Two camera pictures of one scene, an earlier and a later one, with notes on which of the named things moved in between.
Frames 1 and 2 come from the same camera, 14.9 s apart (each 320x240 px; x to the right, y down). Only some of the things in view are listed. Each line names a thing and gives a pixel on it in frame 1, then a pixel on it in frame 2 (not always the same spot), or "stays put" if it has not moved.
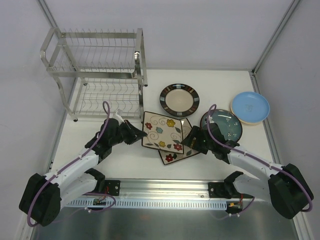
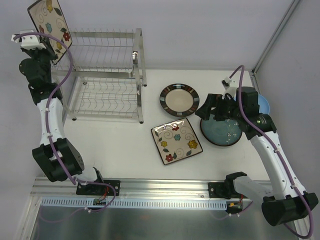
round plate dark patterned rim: (179, 100) stays put
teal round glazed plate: (230, 122) stays put
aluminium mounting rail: (156, 188) stays put
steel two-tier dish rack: (90, 68) stays put
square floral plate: (163, 133) to (48, 17)
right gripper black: (197, 141) to (215, 106)
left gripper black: (129, 132) to (46, 50)
